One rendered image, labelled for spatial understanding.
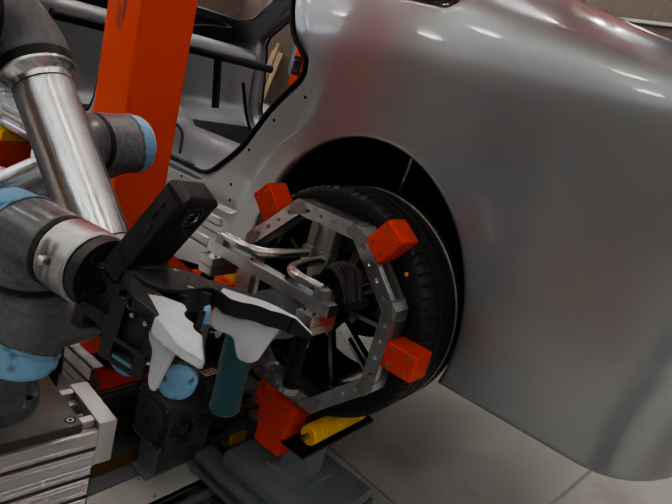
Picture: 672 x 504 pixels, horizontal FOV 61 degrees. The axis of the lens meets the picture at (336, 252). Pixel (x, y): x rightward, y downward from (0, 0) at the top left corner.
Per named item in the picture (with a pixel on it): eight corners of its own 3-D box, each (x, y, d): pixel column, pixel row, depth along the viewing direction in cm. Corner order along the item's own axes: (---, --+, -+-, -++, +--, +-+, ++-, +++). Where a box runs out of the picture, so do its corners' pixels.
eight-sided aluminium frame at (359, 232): (368, 439, 152) (429, 248, 137) (354, 447, 147) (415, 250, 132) (235, 345, 182) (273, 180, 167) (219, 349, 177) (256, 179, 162)
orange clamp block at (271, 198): (297, 210, 164) (286, 182, 166) (278, 210, 158) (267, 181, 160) (281, 221, 168) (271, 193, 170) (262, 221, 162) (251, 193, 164)
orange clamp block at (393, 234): (394, 261, 145) (419, 241, 140) (377, 264, 139) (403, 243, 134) (380, 238, 147) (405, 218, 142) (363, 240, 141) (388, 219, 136)
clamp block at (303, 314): (332, 331, 133) (338, 310, 131) (307, 338, 125) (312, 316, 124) (316, 321, 135) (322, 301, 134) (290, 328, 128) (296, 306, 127)
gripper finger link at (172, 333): (186, 425, 40) (166, 364, 48) (210, 348, 39) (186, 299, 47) (140, 422, 38) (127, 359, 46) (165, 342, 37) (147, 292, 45)
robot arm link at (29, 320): (99, 364, 67) (114, 279, 64) (5, 397, 58) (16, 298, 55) (57, 335, 71) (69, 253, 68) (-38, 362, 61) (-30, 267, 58)
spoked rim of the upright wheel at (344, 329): (412, 187, 168) (292, 241, 198) (367, 185, 150) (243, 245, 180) (465, 355, 161) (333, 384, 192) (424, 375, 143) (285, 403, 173)
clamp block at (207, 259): (236, 273, 151) (240, 255, 150) (209, 277, 144) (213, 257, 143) (224, 266, 154) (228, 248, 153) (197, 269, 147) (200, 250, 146)
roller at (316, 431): (368, 420, 179) (373, 404, 177) (306, 453, 156) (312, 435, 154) (354, 411, 182) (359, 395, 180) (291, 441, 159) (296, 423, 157)
